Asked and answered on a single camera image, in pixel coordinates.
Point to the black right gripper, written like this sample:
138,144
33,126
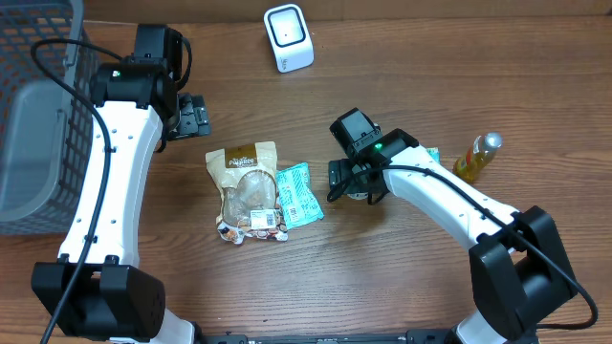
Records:
341,173

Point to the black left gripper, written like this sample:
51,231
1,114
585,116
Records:
196,120

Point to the green tissue canister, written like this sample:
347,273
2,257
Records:
358,196

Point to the teal snack packet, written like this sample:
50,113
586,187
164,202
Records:
299,204

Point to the brown snack pouch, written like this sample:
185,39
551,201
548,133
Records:
245,177

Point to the teal tissue pack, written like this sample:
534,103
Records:
434,153

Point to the yellow dish soap bottle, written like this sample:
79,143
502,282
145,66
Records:
483,150

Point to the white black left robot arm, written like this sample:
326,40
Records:
95,288

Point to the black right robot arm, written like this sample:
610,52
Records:
519,269

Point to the white barcode scanner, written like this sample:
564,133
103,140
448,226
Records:
289,37

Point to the grey plastic mesh basket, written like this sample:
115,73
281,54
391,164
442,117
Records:
46,135

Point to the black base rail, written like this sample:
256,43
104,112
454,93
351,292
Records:
410,337

